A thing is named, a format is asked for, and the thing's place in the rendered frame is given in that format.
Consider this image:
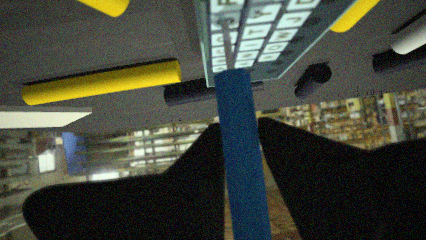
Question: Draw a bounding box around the blue stylus with grey tip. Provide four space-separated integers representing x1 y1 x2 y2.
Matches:
214 40 272 240

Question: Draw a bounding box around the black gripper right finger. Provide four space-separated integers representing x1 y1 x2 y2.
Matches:
258 117 426 240

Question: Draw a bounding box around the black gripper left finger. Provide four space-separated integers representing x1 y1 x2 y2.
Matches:
22 123 225 240

